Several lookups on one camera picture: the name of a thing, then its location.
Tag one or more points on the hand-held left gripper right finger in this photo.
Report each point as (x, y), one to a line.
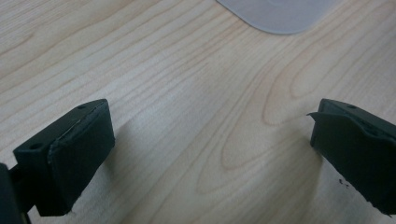
(358, 155)

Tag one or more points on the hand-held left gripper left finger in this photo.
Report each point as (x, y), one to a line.
(71, 168)

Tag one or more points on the clear plastic storage box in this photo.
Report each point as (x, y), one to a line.
(277, 14)

